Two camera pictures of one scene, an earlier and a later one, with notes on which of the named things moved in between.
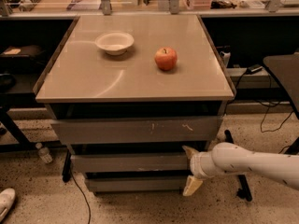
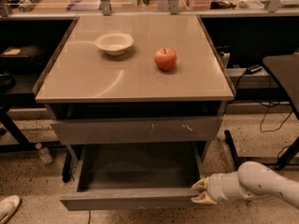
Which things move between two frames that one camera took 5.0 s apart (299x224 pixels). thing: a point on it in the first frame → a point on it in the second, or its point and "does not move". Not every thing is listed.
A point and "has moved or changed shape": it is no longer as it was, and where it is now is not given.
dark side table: (285, 70) does not move
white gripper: (195, 166) → (215, 187)
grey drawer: (130, 162) has moved or changed shape
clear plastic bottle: (44, 154) does not move
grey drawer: (140, 130) does not move
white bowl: (114, 43) does not move
